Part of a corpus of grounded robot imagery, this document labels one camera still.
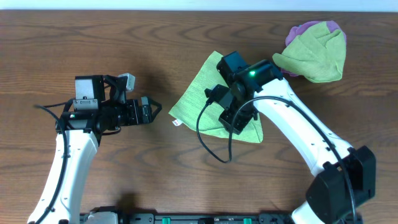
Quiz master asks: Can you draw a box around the light green microfiber cloth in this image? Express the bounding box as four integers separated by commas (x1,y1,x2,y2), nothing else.
169,51,264,143

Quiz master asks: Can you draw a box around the olive green folded cloth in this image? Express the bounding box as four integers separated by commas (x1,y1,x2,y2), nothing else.
272,22,347,84

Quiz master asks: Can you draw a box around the purple cloth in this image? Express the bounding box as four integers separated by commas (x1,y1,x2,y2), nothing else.
280,21,344,77

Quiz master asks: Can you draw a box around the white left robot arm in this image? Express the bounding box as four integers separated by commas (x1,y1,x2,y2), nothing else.
28,73,162,223

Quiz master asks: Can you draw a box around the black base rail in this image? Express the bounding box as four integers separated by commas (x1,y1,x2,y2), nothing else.
78,207,302,224

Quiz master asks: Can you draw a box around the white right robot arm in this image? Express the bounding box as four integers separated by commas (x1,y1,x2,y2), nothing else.
216,52,376,223

